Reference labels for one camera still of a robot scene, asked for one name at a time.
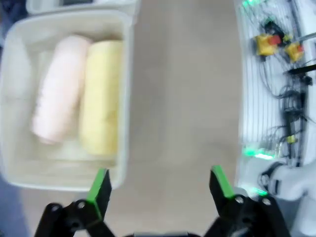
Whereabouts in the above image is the pink towel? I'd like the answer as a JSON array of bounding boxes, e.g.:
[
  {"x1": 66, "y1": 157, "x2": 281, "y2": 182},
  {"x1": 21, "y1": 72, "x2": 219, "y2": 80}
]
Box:
[{"x1": 31, "y1": 36, "x2": 91, "y2": 146}]

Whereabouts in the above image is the yellow emergency stop box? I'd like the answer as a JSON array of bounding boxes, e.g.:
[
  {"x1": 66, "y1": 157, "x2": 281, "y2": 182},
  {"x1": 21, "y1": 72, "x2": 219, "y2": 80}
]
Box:
[
  {"x1": 253, "y1": 34, "x2": 282, "y2": 57},
  {"x1": 285, "y1": 42, "x2": 305, "y2": 62}
]

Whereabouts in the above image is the white robot mounting bench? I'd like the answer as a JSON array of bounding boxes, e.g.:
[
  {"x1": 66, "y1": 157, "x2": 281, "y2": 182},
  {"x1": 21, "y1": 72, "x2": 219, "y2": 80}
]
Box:
[{"x1": 236, "y1": 0, "x2": 316, "y2": 198}]

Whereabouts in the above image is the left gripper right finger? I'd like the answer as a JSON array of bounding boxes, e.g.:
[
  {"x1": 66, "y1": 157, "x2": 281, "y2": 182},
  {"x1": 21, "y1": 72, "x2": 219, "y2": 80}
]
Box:
[{"x1": 204, "y1": 165, "x2": 292, "y2": 237}]

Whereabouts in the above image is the yellow towel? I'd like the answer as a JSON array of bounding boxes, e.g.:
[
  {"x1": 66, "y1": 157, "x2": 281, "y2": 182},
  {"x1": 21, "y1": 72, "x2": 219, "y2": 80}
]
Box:
[{"x1": 78, "y1": 40, "x2": 124, "y2": 157}]

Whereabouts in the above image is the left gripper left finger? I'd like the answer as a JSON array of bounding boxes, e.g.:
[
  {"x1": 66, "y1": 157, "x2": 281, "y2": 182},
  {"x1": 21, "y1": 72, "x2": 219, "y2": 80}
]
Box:
[{"x1": 33, "y1": 168, "x2": 115, "y2": 237}]

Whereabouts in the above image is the black tangled cable bundle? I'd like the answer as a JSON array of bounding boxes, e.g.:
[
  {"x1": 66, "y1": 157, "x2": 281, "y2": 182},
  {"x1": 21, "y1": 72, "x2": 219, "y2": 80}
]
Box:
[{"x1": 258, "y1": 12, "x2": 313, "y2": 170}]

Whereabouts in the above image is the beige fabric basket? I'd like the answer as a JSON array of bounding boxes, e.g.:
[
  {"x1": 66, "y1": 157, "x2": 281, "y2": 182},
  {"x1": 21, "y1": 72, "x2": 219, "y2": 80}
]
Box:
[
  {"x1": 26, "y1": 0, "x2": 140, "y2": 18},
  {"x1": 0, "y1": 9, "x2": 136, "y2": 193}
]

